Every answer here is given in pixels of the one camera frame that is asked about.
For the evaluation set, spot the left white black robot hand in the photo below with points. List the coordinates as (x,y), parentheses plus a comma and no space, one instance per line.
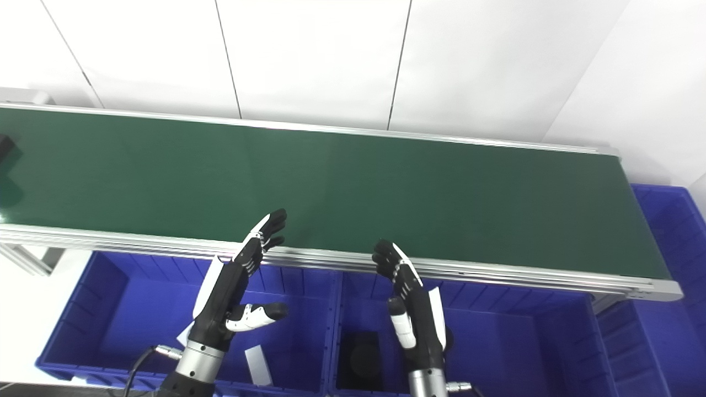
(220,298)

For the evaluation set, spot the white square part with hole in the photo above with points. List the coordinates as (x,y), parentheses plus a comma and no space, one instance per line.
(258,365)
(185,333)

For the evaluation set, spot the aluminium conveyor leg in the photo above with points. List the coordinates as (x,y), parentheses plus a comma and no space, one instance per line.
(606,302)
(30,256)

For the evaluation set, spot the green conveyor belt aluminium frame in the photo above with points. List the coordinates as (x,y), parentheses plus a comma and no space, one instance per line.
(386,187)

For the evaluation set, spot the black square part with cylinder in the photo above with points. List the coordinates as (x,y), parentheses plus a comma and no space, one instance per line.
(361,361)

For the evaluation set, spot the blue plastic bin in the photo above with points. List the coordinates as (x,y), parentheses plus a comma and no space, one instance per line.
(121,320)
(662,342)
(513,342)

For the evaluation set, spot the grey conveyor end housing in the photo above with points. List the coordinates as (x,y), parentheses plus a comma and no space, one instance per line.
(27,96)

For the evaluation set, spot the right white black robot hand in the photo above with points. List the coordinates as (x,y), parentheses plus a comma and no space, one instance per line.
(424,325)

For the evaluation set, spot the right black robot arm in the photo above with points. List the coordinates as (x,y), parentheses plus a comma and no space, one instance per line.
(427,383)

